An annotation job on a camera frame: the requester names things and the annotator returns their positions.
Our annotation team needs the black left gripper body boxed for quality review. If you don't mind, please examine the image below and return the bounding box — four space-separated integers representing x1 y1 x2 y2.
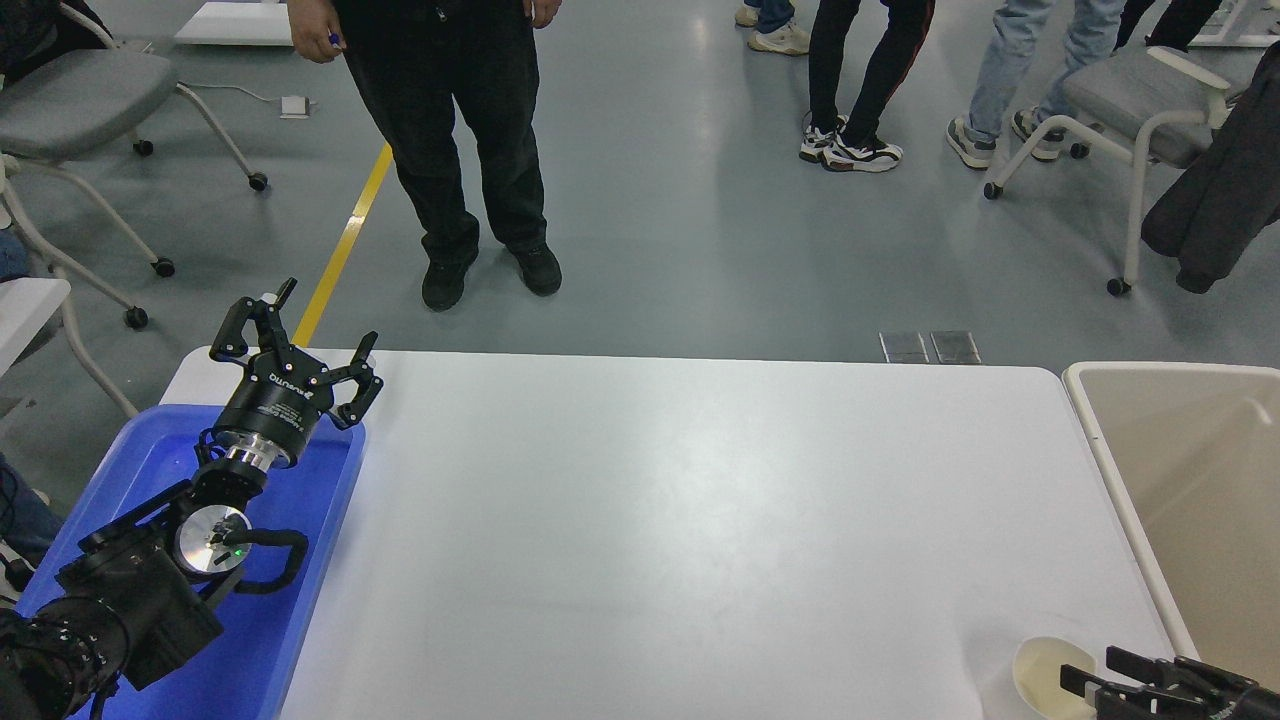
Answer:
216 351 337 466

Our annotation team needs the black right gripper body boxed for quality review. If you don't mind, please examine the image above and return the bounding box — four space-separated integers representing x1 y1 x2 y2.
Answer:
1192 676 1280 720

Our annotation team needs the white paper cup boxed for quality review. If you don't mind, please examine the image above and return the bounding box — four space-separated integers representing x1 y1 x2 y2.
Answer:
1012 636 1099 720

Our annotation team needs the person's right hand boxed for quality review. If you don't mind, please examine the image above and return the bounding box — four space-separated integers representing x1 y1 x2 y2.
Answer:
289 0 347 64

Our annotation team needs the blue plastic tray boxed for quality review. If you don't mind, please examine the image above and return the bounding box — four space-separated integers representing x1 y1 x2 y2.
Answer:
15 403 367 720

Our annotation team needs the large pale plastic bin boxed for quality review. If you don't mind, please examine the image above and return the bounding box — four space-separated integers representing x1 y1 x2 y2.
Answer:
1062 361 1280 691

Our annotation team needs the grey wheeled chair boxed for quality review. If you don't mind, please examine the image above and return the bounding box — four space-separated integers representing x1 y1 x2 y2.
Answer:
983 44 1243 298
0 0 270 192

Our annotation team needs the white flat board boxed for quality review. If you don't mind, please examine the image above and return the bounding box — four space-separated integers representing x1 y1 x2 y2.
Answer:
173 0 297 47

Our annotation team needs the dark patterned jacket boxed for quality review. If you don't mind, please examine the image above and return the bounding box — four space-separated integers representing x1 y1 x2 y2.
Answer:
0 0 113 79

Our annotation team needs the black coat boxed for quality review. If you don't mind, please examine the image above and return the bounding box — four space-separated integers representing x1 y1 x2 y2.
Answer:
1141 40 1280 295

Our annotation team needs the white wheeled chair frame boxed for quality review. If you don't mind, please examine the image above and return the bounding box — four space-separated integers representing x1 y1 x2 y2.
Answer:
0 150 177 332

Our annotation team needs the white floor cable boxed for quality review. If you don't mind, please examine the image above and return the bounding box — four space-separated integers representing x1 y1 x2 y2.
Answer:
177 80 284 105

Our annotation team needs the white table leg frame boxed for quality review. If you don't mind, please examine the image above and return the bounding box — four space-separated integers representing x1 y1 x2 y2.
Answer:
1188 0 1280 49

